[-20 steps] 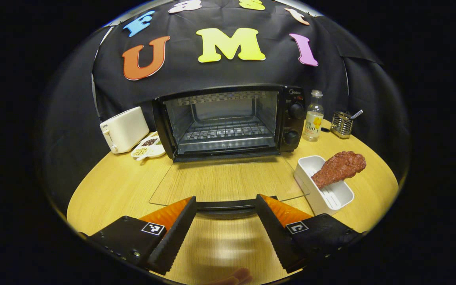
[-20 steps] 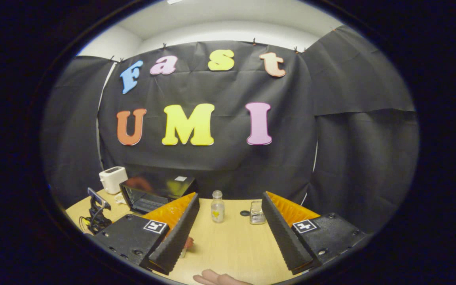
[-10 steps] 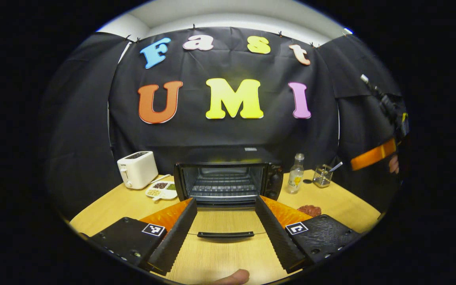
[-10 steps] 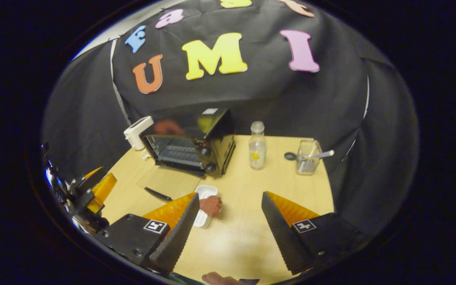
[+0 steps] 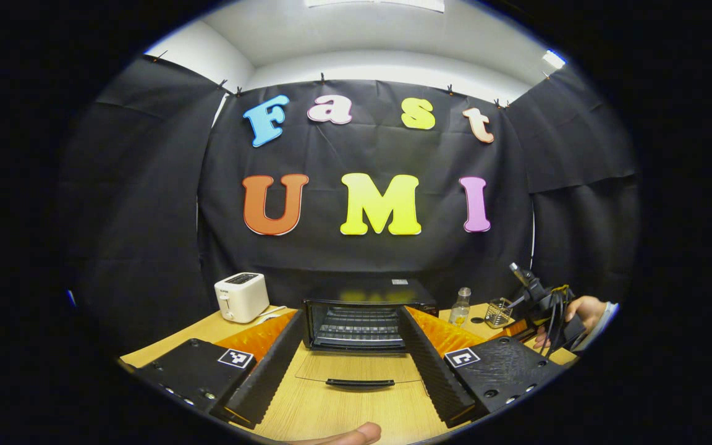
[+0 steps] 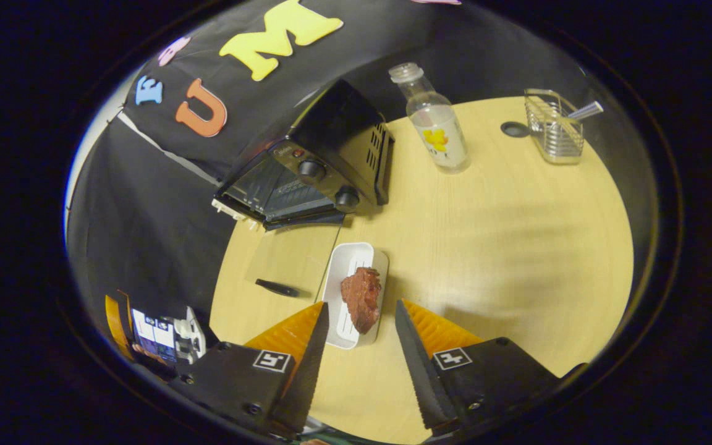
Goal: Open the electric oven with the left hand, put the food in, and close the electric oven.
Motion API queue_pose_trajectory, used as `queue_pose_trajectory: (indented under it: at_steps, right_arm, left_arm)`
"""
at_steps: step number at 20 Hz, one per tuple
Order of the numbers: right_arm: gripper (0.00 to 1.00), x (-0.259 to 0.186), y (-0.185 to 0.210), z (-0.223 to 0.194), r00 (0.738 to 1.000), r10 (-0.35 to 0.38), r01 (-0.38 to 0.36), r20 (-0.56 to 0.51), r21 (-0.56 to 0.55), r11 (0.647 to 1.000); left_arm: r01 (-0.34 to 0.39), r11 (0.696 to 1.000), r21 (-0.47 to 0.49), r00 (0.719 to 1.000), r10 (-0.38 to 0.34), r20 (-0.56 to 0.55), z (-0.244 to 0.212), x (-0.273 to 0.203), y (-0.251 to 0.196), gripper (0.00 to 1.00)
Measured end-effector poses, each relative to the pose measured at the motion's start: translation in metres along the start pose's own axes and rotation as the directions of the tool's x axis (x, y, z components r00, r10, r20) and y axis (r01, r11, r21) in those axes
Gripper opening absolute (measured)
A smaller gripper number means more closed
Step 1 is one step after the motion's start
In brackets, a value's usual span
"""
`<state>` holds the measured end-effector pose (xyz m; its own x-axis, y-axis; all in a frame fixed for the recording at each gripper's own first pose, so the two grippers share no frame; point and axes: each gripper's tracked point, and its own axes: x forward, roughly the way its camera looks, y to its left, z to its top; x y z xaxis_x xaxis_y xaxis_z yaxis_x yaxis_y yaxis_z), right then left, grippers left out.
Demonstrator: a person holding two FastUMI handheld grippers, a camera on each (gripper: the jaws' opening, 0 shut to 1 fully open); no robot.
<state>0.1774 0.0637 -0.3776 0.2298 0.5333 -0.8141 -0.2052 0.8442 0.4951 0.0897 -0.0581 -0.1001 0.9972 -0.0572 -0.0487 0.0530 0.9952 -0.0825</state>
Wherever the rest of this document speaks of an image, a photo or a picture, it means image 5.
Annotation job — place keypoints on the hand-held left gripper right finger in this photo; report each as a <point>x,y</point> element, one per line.
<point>430,371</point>

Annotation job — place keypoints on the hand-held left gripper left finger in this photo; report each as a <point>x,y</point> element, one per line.
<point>272,364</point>

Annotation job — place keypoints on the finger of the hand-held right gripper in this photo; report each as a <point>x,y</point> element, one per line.
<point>517,329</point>

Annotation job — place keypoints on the black electric oven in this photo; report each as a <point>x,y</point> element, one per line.
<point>362,290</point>

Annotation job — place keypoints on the clear glass bottle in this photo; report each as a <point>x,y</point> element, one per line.
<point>460,312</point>

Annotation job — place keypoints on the white toaster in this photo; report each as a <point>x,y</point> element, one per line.
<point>241,300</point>

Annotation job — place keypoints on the black backdrop cloth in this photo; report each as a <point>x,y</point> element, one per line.
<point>146,216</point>

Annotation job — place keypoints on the small ceiling light panel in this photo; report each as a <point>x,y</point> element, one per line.
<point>554,59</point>

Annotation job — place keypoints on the large ceiling light panel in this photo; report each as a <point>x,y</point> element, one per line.
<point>381,4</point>

